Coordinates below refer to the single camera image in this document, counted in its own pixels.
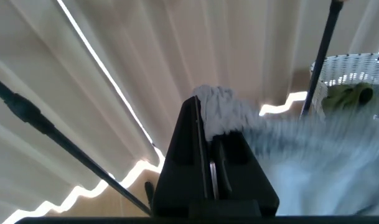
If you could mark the pale grey shorts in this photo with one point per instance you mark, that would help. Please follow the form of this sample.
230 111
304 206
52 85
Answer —
223 109

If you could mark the black clothes rack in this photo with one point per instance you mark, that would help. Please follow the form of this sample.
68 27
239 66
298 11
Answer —
30 112

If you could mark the white laundry basket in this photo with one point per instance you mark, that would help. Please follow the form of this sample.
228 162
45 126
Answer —
348 65

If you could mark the green garment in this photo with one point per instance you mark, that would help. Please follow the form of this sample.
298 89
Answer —
344 96

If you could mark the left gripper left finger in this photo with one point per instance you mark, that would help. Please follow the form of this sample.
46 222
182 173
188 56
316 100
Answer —
176 186

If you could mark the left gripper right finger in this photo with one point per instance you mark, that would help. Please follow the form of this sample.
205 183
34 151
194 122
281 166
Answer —
248 186

